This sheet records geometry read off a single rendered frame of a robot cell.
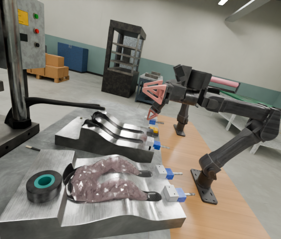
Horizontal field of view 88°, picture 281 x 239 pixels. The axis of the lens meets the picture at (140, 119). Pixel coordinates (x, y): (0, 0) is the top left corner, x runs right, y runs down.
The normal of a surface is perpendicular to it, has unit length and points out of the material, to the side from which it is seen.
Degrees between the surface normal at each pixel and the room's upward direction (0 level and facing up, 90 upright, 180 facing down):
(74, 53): 90
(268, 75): 90
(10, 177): 0
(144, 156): 90
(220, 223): 0
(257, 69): 90
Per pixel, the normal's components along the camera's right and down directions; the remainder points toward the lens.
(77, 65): -0.15, 0.36
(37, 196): 0.16, 0.42
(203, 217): 0.22, -0.90
